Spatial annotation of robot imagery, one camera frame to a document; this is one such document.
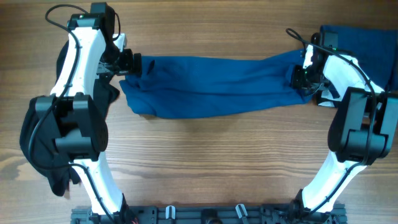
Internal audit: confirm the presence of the black garment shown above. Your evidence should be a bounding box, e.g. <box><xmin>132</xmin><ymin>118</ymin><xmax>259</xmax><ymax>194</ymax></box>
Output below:
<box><xmin>19</xmin><ymin>43</ymin><xmax>120</xmax><ymax>197</ymax></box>

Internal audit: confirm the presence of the folded navy garment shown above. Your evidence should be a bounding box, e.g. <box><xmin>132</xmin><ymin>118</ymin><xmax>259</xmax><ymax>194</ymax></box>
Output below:
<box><xmin>320</xmin><ymin>25</ymin><xmax>397</xmax><ymax>91</ymax></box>

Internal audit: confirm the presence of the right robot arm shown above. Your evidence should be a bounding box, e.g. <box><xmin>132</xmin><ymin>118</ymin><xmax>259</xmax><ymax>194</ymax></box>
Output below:
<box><xmin>279</xmin><ymin>28</ymin><xmax>397</xmax><ymax>223</ymax></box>

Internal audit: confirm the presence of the blue t-shirt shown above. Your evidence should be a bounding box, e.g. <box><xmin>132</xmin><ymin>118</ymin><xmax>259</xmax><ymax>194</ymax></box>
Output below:
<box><xmin>119</xmin><ymin>50</ymin><xmax>310</xmax><ymax>119</ymax></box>

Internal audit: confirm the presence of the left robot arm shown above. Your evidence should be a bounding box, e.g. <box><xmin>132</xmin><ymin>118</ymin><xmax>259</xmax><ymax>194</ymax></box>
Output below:
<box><xmin>27</xmin><ymin>2</ymin><xmax>142</xmax><ymax>223</ymax></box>

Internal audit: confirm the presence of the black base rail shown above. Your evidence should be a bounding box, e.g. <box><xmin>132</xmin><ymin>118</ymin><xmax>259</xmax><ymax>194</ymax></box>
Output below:
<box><xmin>70</xmin><ymin>203</ymin><xmax>348</xmax><ymax>224</ymax></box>

